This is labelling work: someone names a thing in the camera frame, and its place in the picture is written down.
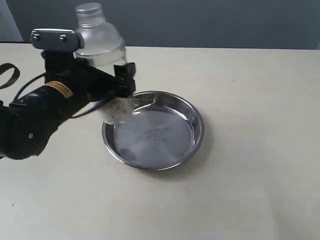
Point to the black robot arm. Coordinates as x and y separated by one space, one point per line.
25 128

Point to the clear plastic shaker bottle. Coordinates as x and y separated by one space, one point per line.
104 48

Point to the round stainless steel pan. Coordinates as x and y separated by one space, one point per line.
164 131

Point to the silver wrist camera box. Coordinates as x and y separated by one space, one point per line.
56 40

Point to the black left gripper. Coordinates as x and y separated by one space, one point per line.
72 83

